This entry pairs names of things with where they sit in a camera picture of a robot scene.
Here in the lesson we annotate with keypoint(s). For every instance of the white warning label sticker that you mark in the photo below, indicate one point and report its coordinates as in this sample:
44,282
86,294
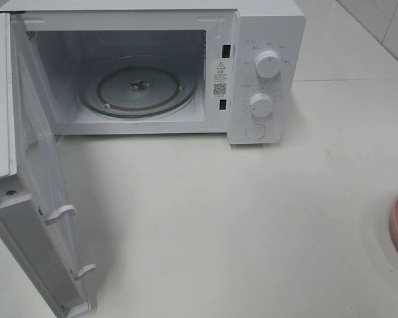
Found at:
221,77

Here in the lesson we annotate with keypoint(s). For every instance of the glass microwave turntable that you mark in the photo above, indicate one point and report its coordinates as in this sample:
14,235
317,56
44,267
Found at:
135,87

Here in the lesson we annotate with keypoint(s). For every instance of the round white door button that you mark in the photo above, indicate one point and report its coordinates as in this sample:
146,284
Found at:
255,131

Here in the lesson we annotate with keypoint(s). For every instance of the upper white power knob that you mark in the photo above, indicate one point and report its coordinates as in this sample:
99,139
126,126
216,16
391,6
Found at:
268,63

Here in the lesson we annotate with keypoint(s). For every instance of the white microwave oven body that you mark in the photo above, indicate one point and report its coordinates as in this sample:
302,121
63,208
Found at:
75,35

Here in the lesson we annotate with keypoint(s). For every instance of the white microwave door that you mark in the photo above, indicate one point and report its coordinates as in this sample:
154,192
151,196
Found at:
36,216

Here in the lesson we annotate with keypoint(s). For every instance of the white timer knob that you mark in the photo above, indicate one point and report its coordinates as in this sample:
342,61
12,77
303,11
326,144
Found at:
261,105

